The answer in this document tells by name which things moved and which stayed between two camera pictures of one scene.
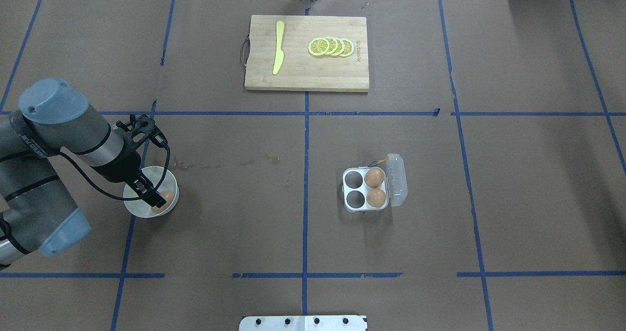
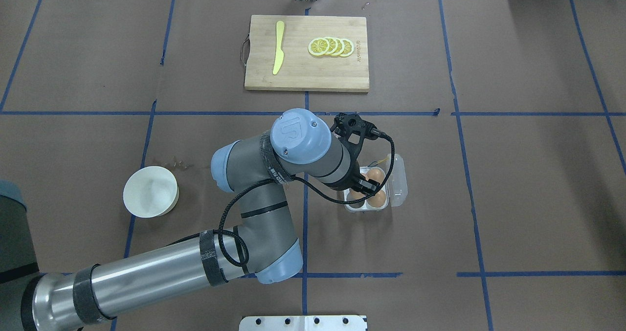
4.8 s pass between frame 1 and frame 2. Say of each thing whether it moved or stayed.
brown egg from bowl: moved
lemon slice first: stayed
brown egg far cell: stayed
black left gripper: moved
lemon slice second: stayed
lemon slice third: stayed
